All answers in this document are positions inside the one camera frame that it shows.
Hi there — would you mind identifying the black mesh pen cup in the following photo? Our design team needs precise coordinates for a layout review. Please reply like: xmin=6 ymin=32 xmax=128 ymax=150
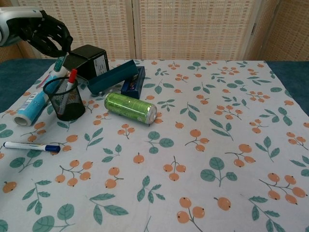
xmin=42 ymin=76 xmax=86 ymax=122

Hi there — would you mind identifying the blue capped white marker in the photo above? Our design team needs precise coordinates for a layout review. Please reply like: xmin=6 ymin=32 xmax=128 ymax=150
xmin=3 ymin=141 xmax=61 ymax=153

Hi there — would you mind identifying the floral fruit tablecloth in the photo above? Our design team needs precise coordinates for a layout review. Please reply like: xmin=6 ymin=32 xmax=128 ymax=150
xmin=0 ymin=59 xmax=309 ymax=232

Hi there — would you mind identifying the teal rectangular box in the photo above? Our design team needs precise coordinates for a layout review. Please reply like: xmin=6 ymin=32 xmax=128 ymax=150
xmin=87 ymin=59 xmax=139 ymax=95

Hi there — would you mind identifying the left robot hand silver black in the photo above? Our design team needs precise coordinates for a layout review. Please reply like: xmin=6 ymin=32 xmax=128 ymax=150
xmin=0 ymin=6 xmax=73 ymax=58

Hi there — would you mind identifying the blue white paper roll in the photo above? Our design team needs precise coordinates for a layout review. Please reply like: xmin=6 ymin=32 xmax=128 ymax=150
xmin=13 ymin=66 xmax=70 ymax=127

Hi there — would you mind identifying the woven bamboo folding screen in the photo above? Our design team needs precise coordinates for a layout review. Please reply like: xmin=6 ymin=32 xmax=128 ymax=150
xmin=0 ymin=0 xmax=309 ymax=61

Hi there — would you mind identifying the black cardboard box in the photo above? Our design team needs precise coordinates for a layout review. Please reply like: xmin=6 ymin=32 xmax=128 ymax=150
xmin=62 ymin=44 xmax=109 ymax=81

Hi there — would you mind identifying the red capped marker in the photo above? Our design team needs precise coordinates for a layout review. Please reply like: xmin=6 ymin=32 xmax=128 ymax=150
xmin=58 ymin=69 xmax=78 ymax=115

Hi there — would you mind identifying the dark blue box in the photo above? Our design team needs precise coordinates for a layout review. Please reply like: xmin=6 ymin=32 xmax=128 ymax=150
xmin=120 ymin=66 xmax=146 ymax=99

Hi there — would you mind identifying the green drink can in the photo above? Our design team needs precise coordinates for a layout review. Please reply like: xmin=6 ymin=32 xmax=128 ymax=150
xmin=104 ymin=92 xmax=157 ymax=125

